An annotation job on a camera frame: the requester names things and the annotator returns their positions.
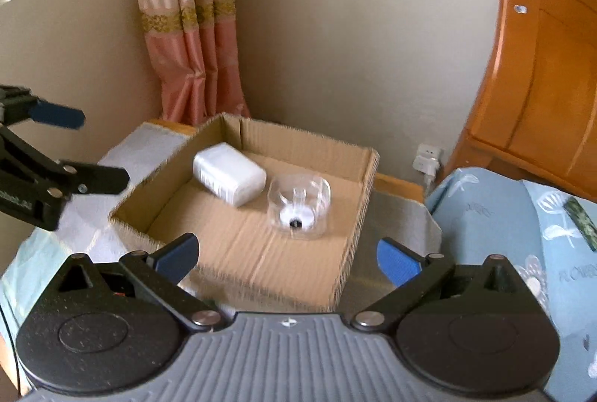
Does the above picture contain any clear plastic chopper bowl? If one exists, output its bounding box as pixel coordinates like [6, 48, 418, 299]
[267, 174, 332, 238]

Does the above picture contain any wooden bed headboard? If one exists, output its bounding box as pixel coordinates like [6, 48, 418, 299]
[442, 0, 596, 200]

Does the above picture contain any white wall charger plug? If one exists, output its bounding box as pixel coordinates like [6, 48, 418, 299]
[412, 143, 442, 190]

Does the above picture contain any blue floral pillow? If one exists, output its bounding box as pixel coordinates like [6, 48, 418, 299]
[523, 181, 596, 331]

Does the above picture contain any blue floral bed sheet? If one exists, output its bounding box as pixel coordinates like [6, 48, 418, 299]
[425, 168, 596, 401]

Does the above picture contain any pink gold curtain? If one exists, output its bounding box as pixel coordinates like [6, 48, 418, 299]
[138, 0, 249, 125]

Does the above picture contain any open cardboard box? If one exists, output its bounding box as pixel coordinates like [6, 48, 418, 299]
[110, 114, 379, 312]

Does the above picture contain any white plastic bottle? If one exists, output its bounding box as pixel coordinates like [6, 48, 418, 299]
[192, 142, 267, 208]

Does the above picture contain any dark patterned remote control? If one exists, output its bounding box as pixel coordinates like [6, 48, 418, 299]
[564, 197, 597, 252]

